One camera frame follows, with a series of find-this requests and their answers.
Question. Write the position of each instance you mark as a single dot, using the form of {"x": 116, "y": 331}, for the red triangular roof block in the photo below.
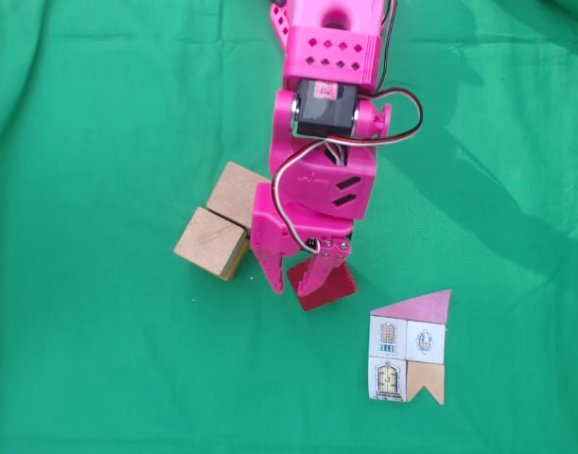
{"x": 331, "y": 293}

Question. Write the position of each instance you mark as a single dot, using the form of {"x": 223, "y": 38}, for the wooden cube round window print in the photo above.
{"x": 208, "y": 239}

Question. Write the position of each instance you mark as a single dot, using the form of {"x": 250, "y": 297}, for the paper house picture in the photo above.
{"x": 388, "y": 340}

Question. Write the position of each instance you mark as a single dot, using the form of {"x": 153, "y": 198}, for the yellow notched wooden block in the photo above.
{"x": 238, "y": 259}

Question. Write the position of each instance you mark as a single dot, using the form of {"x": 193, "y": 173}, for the wooden cube balcony window print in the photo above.
{"x": 232, "y": 189}

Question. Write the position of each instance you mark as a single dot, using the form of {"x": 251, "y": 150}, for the green cloth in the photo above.
{"x": 80, "y": 378}

